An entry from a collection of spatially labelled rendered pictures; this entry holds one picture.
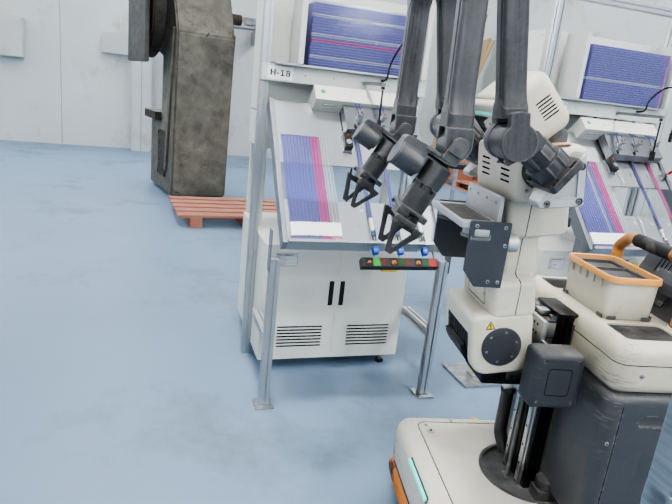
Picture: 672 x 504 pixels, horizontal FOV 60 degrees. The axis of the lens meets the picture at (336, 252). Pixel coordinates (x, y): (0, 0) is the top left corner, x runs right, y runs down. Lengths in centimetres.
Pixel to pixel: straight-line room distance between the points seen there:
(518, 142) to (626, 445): 79
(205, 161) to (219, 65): 101
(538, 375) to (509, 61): 73
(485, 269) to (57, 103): 947
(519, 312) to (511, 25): 68
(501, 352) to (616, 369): 26
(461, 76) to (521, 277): 55
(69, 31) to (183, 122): 441
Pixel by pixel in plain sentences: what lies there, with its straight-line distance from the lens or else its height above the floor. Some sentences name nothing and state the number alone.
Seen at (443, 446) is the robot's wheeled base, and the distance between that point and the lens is 191.
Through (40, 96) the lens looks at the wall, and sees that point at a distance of 1049.
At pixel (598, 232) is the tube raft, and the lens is 301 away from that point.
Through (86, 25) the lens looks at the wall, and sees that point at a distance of 1042.
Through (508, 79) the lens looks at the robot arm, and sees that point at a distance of 124.
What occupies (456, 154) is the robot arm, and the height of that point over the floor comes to 120.
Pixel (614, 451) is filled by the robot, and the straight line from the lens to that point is 161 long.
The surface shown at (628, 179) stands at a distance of 339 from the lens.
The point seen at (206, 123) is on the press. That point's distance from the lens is 642.
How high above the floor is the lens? 130
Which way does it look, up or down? 15 degrees down
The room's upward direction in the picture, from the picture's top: 6 degrees clockwise
